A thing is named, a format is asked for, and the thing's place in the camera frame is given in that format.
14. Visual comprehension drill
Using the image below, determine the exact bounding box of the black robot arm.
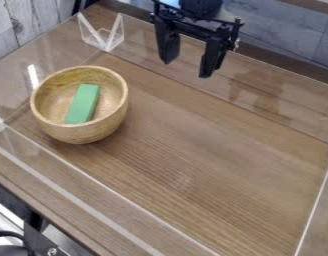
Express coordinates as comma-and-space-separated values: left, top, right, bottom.
151, 0, 245, 78

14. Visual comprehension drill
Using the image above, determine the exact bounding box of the clear acrylic corner bracket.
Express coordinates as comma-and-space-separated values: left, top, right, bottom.
78, 12, 124, 52

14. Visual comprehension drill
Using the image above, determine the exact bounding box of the black cable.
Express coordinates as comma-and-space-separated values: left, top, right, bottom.
0, 230, 28, 244

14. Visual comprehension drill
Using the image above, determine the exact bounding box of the black metal table bracket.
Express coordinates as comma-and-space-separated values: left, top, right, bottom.
24, 222, 75, 256

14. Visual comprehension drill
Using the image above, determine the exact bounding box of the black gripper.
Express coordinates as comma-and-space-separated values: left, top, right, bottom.
152, 0, 245, 78

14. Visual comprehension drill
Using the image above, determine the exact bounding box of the wooden bowl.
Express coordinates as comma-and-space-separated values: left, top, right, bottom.
30, 65, 130, 144

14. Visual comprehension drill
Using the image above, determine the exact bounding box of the clear acrylic enclosure wall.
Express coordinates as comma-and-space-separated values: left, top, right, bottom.
0, 120, 221, 256

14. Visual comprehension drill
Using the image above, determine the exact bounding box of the green rectangular block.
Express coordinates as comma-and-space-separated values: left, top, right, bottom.
64, 84, 100, 124

